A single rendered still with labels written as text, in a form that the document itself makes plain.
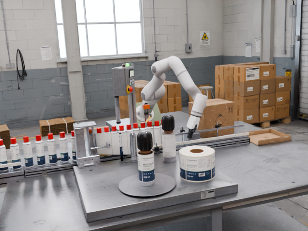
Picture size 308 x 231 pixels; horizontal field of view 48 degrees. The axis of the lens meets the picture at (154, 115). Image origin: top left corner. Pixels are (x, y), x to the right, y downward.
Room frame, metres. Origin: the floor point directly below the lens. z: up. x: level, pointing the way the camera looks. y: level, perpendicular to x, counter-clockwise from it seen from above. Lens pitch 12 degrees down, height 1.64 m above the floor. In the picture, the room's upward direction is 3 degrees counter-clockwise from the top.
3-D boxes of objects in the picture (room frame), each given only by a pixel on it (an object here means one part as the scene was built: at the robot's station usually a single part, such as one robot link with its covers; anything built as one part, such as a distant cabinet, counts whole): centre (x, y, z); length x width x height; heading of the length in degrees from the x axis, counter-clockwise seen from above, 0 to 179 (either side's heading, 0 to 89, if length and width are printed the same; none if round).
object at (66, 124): (6.60, 1.91, 0.11); 0.65 x 0.54 x 0.22; 111
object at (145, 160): (1.74, 0.05, 1.04); 0.09 x 0.09 x 0.29
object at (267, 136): (2.67, -0.88, 0.85); 0.30 x 0.26 x 0.04; 108
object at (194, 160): (1.85, -0.23, 0.95); 0.20 x 0.20 x 0.14
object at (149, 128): (2.39, 0.03, 0.98); 0.05 x 0.05 x 0.20
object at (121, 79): (2.42, 0.20, 1.38); 0.17 x 0.10 x 0.19; 163
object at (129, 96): (2.49, 0.16, 1.16); 0.04 x 0.04 x 0.67; 18
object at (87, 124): (2.15, 0.44, 1.14); 0.14 x 0.11 x 0.01; 108
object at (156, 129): (2.39, -0.02, 0.98); 0.05 x 0.05 x 0.20
